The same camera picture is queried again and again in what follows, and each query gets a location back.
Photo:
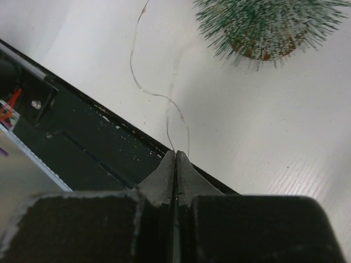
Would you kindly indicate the small frosted christmas tree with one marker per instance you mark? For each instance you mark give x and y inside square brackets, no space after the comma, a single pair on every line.
[267,30]

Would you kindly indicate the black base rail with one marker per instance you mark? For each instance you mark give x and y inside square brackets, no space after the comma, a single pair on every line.
[82,145]

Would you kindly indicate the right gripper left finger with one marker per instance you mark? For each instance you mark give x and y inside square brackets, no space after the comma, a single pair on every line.
[97,226]

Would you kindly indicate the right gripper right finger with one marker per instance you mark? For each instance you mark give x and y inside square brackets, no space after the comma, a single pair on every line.
[219,227]

